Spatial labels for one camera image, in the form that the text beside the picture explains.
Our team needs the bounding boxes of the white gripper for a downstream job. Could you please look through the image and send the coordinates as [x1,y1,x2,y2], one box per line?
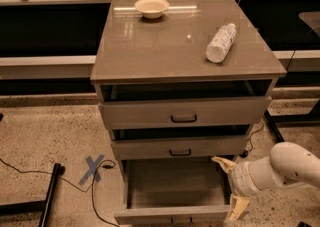
[211,156,259,222]

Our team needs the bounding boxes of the grey bottom drawer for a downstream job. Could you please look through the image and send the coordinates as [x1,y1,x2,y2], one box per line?
[114,157,231,226]

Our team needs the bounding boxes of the grey drawer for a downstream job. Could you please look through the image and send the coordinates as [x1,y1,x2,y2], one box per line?
[111,135,249,160]
[114,157,231,226]
[99,97,271,130]

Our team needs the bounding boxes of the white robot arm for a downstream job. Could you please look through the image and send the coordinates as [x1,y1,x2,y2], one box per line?
[212,142,320,222]

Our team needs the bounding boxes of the grey top drawer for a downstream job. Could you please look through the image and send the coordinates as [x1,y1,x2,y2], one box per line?
[99,97,271,130]

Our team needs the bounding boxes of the grey middle drawer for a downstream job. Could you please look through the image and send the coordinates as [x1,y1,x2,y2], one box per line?
[111,135,249,160]

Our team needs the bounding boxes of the grey drawer cabinet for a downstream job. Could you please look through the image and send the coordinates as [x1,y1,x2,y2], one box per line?
[89,0,288,172]

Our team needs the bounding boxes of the black stand leg right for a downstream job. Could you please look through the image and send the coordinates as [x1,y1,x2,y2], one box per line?
[264,111,284,142]

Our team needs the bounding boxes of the black stand leg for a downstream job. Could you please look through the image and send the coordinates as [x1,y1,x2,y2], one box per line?
[264,111,284,142]
[0,163,65,227]

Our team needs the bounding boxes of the blue tape cross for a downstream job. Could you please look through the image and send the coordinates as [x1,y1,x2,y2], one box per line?
[79,154,104,185]

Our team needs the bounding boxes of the white plastic bottle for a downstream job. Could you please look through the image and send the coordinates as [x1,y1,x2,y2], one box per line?
[206,23,237,63]

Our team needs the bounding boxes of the black stand leg left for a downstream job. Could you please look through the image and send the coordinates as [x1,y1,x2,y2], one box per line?
[0,163,65,227]

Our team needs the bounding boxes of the white paper bowl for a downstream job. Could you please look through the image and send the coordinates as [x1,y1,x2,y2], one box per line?
[134,0,169,19]

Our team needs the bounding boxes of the thin cable behind cabinet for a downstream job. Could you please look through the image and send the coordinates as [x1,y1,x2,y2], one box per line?
[247,120,265,154]

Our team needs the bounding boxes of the black floor cable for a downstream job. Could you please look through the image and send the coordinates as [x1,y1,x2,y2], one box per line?
[0,157,120,227]

